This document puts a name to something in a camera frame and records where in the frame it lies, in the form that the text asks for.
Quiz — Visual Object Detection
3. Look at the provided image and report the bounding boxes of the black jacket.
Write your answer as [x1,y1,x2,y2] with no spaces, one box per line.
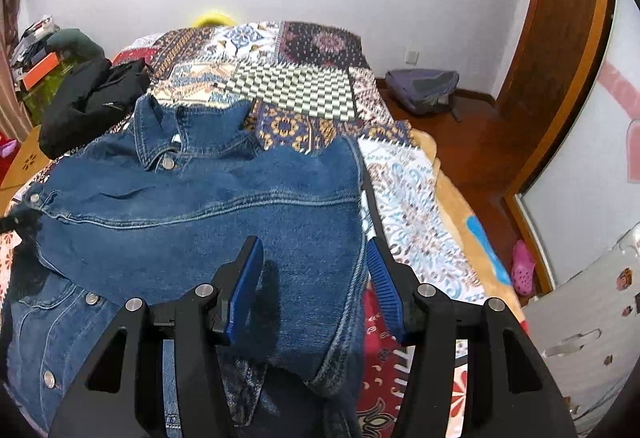
[39,59,152,159]

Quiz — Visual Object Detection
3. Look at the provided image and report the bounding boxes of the red patterned bed sheet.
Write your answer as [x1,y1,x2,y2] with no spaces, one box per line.
[357,288,481,438]

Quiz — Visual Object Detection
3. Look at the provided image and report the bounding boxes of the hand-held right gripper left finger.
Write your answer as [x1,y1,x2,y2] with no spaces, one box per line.
[47,235,266,438]

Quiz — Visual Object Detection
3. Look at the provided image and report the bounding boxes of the pile of household clutter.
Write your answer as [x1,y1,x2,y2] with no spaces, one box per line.
[10,18,56,68]

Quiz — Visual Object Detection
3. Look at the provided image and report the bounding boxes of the yellow fleece blanket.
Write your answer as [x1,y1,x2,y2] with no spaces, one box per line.
[425,133,513,306]

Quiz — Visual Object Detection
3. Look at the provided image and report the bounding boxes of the green patterned cloth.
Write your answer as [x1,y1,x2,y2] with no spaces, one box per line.
[20,58,97,125]

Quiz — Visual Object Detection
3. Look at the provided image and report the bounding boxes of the brown wooden door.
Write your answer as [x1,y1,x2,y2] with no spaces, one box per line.
[492,0,618,199]

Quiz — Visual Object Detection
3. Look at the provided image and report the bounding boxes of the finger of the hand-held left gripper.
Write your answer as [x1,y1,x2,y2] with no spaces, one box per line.
[0,208,43,236]

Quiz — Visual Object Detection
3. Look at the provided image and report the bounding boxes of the grey-green cloth bundle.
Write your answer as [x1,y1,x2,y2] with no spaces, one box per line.
[47,28,106,64]

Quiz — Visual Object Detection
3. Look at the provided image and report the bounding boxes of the pink clog shoe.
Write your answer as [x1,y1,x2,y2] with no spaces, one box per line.
[510,239,536,297]

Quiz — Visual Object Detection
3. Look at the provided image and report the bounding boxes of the patchwork patterned bedspread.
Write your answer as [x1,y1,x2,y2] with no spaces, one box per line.
[112,20,501,303]

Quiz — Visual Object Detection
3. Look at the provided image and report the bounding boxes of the orange box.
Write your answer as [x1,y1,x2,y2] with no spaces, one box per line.
[20,50,66,89]

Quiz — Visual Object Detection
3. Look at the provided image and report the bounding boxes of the bamboo lap desk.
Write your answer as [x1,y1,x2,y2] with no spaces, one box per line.
[0,125,54,219]

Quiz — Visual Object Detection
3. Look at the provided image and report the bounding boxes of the white plastic panel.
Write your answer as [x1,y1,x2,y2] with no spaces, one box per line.
[522,223,640,438]

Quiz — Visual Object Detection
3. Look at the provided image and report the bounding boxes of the yellow foam tube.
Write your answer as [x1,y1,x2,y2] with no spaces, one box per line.
[192,9,236,29]

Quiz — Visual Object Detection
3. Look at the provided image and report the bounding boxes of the striped brown curtain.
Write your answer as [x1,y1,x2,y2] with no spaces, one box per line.
[0,0,37,143]

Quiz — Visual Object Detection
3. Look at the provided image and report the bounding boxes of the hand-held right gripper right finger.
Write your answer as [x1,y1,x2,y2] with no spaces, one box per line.
[365,235,581,438]

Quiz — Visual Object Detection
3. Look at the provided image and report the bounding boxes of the blue denim jacket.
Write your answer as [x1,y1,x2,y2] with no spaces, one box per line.
[0,95,373,438]

